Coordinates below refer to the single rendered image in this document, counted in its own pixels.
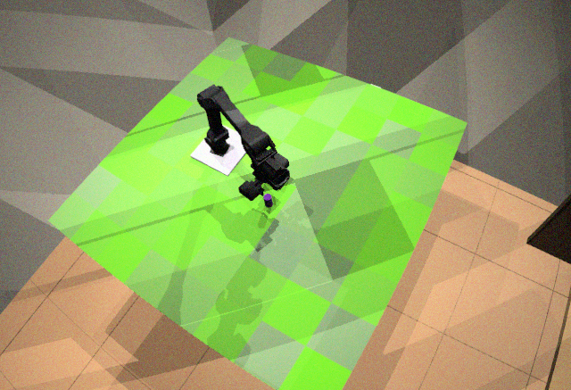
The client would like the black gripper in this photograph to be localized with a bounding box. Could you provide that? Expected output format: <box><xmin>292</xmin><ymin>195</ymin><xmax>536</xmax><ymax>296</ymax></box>
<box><xmin>238</xmin><ymin>153</ymin><xmax>289</xmax><ymax>201</ymax></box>

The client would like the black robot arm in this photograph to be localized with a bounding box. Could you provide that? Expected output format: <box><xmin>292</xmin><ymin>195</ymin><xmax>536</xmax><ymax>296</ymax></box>
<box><xmin>197</xmin><ymin>84</ymin><xmax>290</xmax><ymax>190</ymax></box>

